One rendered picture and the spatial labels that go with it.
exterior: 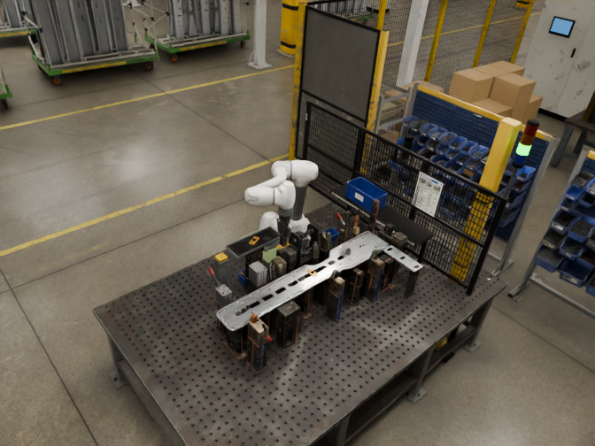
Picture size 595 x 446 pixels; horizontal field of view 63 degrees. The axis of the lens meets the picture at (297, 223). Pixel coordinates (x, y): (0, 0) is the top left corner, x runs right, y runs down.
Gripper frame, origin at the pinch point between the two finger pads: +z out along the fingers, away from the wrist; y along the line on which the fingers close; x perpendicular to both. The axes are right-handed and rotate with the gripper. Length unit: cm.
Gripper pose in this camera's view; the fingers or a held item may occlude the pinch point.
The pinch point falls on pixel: (283, 240)
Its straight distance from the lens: 303.3
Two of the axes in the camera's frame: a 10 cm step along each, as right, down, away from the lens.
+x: 7.4, -3.3, 5.8
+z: -0.8, 8.2, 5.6
